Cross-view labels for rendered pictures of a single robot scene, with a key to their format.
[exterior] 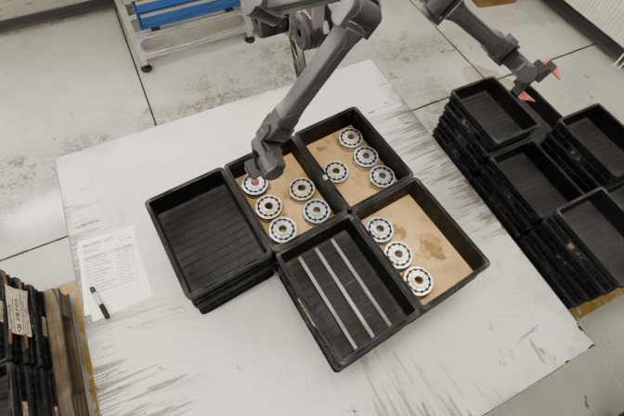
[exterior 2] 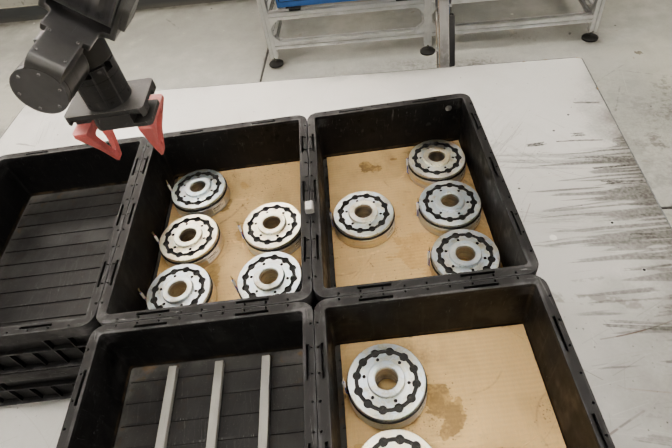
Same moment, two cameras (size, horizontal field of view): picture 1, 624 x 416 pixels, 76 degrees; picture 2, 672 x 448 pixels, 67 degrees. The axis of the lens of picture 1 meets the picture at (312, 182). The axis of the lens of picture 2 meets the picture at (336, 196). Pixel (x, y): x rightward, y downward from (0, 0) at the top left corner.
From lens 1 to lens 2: 0.88 m
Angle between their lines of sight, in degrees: 26
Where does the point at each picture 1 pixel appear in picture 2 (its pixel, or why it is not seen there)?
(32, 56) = (169, 32)
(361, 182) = (414, 256)
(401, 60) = not seen: outside the picture
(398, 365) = not seen: outside the picture
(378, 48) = (641, 94)
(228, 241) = (86, 279)
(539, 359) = not seen: outside the picture
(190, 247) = (26, 264)
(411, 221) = (495, 398)
